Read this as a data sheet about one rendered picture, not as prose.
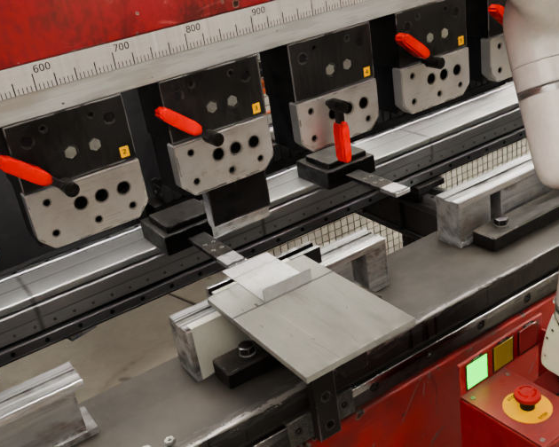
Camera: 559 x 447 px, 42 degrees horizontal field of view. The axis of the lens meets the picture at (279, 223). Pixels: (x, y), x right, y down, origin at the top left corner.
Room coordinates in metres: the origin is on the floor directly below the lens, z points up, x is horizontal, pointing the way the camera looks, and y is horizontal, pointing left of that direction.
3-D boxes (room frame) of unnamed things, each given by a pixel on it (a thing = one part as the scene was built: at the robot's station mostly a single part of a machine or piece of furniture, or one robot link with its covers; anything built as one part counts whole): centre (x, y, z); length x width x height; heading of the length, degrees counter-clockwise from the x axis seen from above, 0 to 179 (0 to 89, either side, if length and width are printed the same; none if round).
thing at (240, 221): (1.00, 0.06, 1.13); 0.10 x 0.02 x 0.10; 119
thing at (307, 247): (1.02, 0.04, 0.99); 0.20 x 0.03 x 0.03; 119
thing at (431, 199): (1.63, -0.28, 0.81); 0.64 x 0.08 x 0.14; 29
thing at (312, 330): (0.87, -0.02, 1.00); 0.26 x 0.18 x 0.01; 29
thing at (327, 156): (1.32, -0.17, 1.01); 0.26 x 0.12 x 0.05; 29
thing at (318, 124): (1.09, -0.10, 1.26); 0.15 x 0.09 x 0.17; 119
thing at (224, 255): (1.14, 0.14, 1.01); 0.26 x 0.12 x 0.05; 29
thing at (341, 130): (1.02, -0.11, 1.20); 0.04 x 0.02 x 0.10; 29
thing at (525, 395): (0.84, -0.32, 0.79); 0.04 x 0.04 x 0.04
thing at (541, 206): (1.25, -0.50, 0.89); 0.30 x 0.05 x 0.03; 119
